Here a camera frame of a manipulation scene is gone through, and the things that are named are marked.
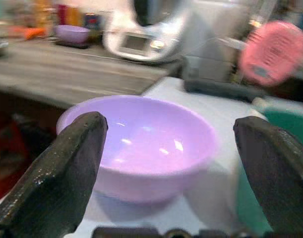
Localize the large purple plastic bowl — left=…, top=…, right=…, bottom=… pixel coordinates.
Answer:
left=56, top=95, right=220, bottom=204

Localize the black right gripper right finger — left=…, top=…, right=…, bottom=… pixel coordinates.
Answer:
left=233, top=116, right=303, bottom=238

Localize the pink round handheld fan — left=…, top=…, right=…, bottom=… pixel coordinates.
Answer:
left=239, top=20, right=303, bottom=87

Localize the white kitchen machine with display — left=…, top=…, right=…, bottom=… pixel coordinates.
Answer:
left=103, top=0, right=199, bottom=65

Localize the black kitchen scale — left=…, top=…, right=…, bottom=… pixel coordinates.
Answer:
left=54, top=39, right=90, bottom=50

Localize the green plastic bowl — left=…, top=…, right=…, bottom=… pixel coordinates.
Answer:
left=237, top=107, right=303, bottom=235

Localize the dark blue tin can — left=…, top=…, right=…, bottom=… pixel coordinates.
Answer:
left=84, top=13, right=104, bottom=43

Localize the black flat tray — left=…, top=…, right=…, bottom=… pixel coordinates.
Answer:
left=183, top=74, right=266, bottom=102

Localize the yellow bottle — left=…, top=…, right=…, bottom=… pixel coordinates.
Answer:
left=66, top=6, right=83, bottom=27

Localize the orange packet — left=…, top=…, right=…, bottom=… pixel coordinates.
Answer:
left=13, top=26, right=47, bottom=40

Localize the small purple plastic bowl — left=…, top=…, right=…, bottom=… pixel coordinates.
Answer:
left=53, top=24, right=91, bottom=44

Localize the red bottle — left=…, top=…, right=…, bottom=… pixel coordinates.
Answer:
left=56, top=4, right=68, bottom=26

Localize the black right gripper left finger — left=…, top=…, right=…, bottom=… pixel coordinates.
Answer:
left=0, top=111, right=109, bottom=238

